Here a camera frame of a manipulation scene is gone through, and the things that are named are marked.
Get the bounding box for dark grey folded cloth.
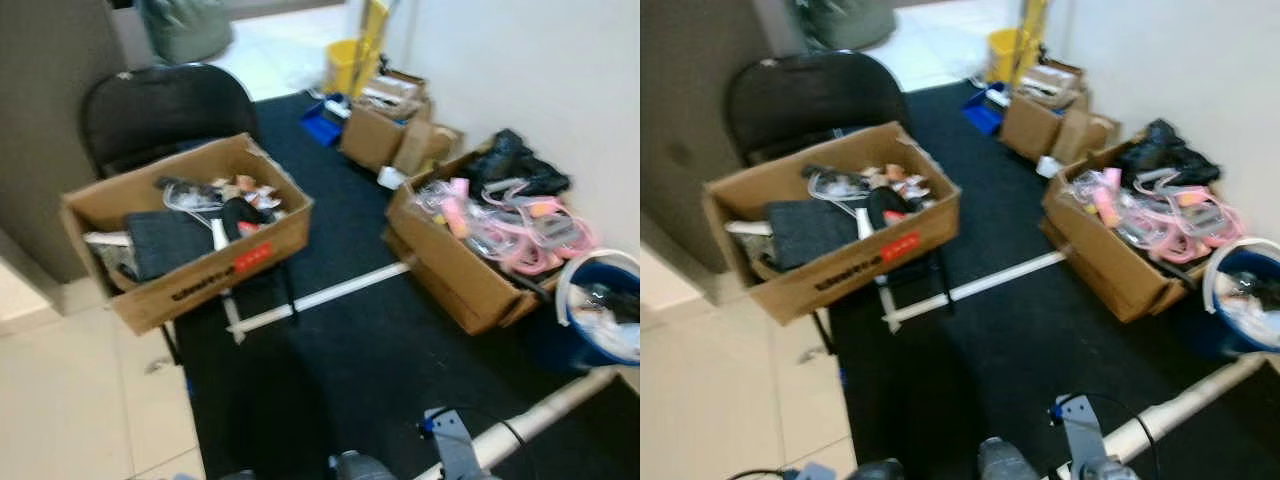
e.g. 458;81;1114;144
124;209;217;283
764;199;861;272

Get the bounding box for blue rubbish bucket white handle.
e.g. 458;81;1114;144
1199;237;1280;358
553;247;641;370

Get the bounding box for pink plastic goggles pile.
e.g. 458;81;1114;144
414;177;600;278
1070;167;1247;266

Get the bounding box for black carpet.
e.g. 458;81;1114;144
826;80;1280;480
174;89;641;480

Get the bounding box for blue plastic tray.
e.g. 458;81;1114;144
961;84;1012;137
299;94;352;149

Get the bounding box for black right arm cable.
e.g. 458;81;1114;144
1068;390;1163;480
438;403;543;480

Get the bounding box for yellow mop bucket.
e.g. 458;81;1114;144
987;27;1047;87
324;37;387;99

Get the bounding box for cardboard box with red label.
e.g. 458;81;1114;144
59;132;315;337
702;121;962;327

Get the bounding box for grey right robot leg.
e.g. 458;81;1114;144
329;449;402;480
974;436;1042;480

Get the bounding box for black plastic bag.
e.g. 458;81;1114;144
1114;117;1222;190
466;127;572;199

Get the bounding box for black folding chair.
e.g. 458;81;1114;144
721;51;953;356
78;61;303;366

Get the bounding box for small cardboard box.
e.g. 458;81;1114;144
337;69;464;178
999;61;1122;165

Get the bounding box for large open cardboard box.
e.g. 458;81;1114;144
1039;138;1248;324
384;144;603;337

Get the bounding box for thin white plastic pipe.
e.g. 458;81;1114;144
224;261;414;338
884;249;1070;328

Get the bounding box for grey green bag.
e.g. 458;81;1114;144
794;0;897;54
134;0;237;67

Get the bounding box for thick white plastic pipe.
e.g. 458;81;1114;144
1049;354;1273;480
414;367;623;480

